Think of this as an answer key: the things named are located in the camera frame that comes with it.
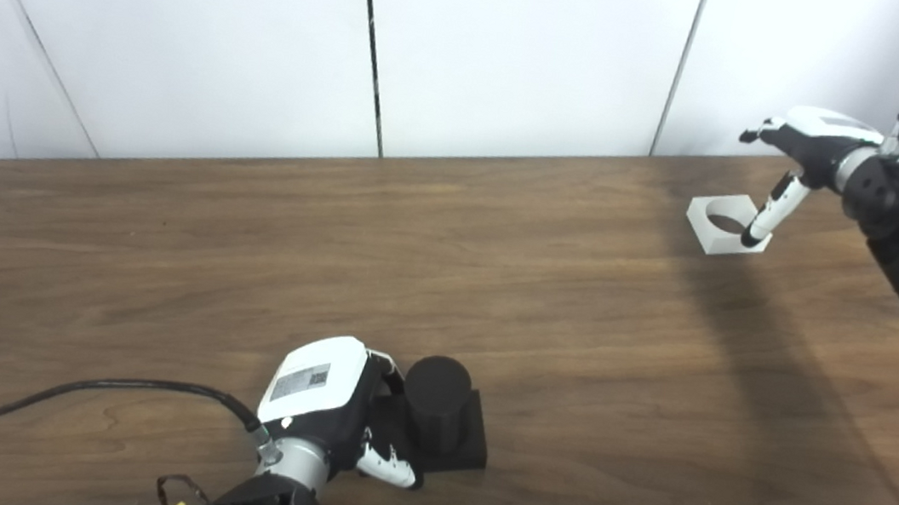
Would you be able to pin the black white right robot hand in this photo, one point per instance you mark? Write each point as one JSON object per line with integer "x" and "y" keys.
{"x": 823, "y": 144}

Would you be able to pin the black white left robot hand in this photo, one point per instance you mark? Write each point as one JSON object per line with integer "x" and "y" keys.
{"x": 314, "y": 377}

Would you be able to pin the black peg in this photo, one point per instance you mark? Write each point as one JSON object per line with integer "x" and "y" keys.
{"x": 439, "y": 406}

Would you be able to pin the white square piece with hole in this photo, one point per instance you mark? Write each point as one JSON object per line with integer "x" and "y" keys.
{"x": 717, "y": 241}

